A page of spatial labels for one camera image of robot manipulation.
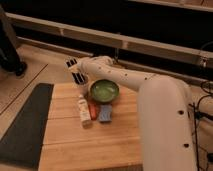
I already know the black white striped eraser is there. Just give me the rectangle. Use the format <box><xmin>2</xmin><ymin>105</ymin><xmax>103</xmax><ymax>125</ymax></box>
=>
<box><xmin>66</xmin><ymin>58</ymin><xmax>87</xmax><ymax>85</ymax></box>

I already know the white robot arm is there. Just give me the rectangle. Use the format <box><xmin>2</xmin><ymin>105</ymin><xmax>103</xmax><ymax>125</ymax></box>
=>
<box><xmin>77</xmin><ymin>56</ymin><xmax>197</xmax><ymax>171</ymax></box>

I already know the green ceramic bowl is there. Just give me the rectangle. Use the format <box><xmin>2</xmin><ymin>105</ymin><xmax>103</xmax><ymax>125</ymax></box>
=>
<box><xmin>90</xmin><ymin>79</ymin><xmax>119</xmax><ymax>103</ymax></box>

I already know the translucent ceramic cup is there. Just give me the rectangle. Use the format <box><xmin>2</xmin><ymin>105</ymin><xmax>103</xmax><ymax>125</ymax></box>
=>
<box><xmin>79</xmin><ymin>83</ymin><xmax>89</xmax><ymax>95</ymax></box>

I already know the blue sponge block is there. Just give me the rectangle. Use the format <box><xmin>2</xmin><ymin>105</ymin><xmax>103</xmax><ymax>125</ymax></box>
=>
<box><xmin>98</xmin><ymin>105</ymin><xmax>112</xmax><ymax>123</ymax></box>

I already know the orange red small object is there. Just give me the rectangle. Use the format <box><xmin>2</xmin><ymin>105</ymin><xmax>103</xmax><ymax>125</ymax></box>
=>
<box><xmin>89</xmin><ymin>103</ymin><xmax>97</xmax><ymax>120</ymax></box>

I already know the white plastic bottle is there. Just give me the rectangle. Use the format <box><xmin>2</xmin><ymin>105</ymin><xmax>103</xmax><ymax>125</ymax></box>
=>
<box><xmin>78</xmin><ymin>95</ymin><xmax>92</xmax><ymax>128</ymax></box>

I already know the dark chair leg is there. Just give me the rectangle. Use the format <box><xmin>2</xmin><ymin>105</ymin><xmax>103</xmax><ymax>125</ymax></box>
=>
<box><xmin>0</xmin><ymin>5</ymin><xmax>27</xmax><ymax>77</ymax></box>

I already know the dark floor mat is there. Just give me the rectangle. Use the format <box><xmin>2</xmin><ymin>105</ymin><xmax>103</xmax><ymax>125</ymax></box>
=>
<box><xmin>0</xmin><ymin>83</ymin><xmax>53</xmax><ymax>169</ymax></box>

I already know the wooden shelf rail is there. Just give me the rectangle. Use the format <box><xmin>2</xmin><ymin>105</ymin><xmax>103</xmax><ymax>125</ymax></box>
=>
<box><xmin>6</xmin><ymin>13</ymin><xmax>213</xmax><ymax>64</ymax></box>

